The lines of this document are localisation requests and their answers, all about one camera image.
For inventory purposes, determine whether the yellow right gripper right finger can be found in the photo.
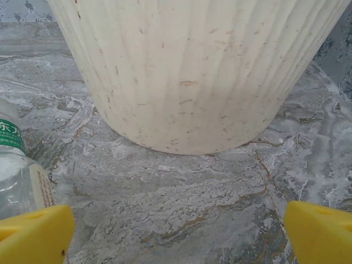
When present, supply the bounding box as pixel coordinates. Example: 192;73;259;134
283;200;352;264

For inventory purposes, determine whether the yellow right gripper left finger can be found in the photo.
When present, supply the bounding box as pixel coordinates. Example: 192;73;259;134
0;205;76;264

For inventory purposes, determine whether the cream ribbed waste bin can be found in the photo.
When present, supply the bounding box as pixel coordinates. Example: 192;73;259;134
47;0;338;155

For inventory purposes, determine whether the clear bottle with green band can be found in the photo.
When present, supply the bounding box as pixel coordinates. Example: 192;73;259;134
0;97;57;221

